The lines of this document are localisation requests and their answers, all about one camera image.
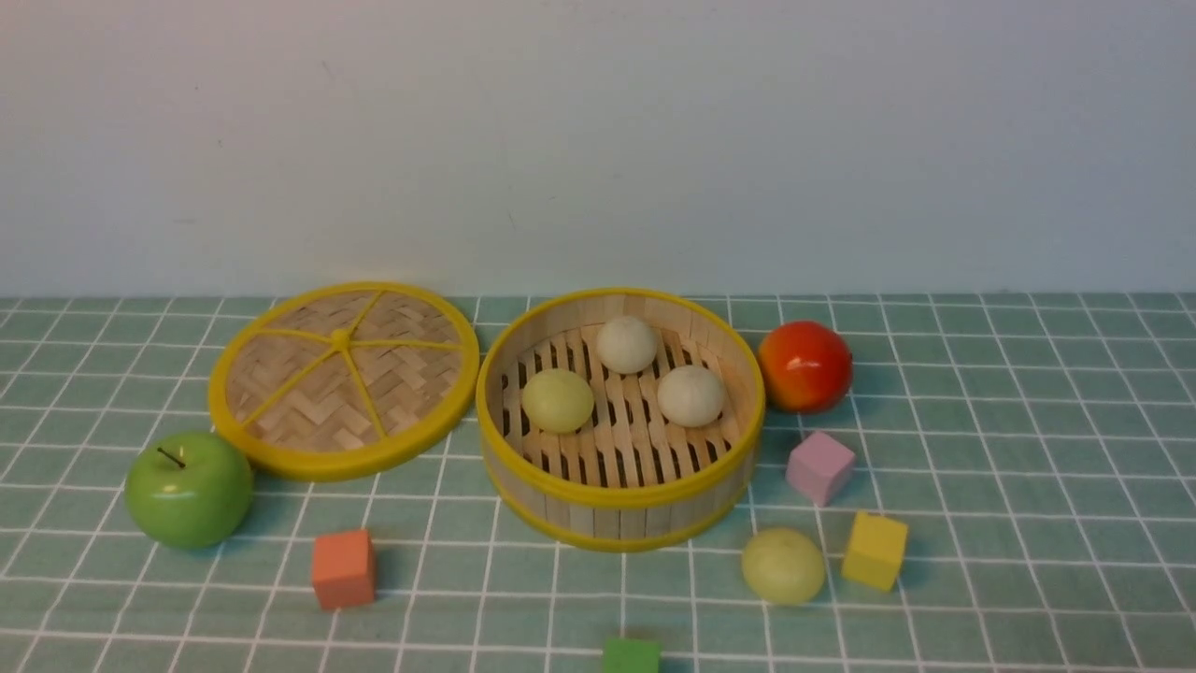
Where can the yellow-green bun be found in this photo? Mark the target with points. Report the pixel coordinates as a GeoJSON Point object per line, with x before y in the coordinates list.
{"type": "Point", "coordinates": [557, 401]}
{"type": "Point", "coordinates": [783, 567]}

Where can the bamboo steamer lid yellow rim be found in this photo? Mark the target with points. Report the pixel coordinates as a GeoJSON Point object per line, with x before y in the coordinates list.
{"type": "Point", "coordinates": [346, 381]}

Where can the bamboo steamer tray yellow rim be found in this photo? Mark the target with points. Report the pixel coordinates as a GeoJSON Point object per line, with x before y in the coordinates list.
{"type": "Point", "coordinates": [629, 480]}

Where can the green apple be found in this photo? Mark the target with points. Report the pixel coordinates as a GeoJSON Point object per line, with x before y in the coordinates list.
{"type": "Point", "coordinates": [190, 490]}

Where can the green cube block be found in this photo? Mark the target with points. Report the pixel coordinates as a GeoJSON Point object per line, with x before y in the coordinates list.
{"type": "Point", "coordinates": [631, 655]}

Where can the white bun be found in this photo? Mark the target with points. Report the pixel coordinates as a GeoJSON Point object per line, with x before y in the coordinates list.
{"type": "Point", "coordinates": [626, 345]}
{"type": "Point", "coordinates": [691, 396]}

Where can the pink cube block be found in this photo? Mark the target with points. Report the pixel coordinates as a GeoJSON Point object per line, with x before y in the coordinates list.
{"type": "Point", "coordinates": [819, 467]}

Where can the orange cube block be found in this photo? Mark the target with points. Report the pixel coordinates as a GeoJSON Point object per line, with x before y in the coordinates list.
{"type": "Point", "coordinates": [344, 569]}

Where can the yellow cube block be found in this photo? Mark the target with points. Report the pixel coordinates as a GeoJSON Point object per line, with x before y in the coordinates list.
{"type": "Point", "coordinates": [875, 551]}

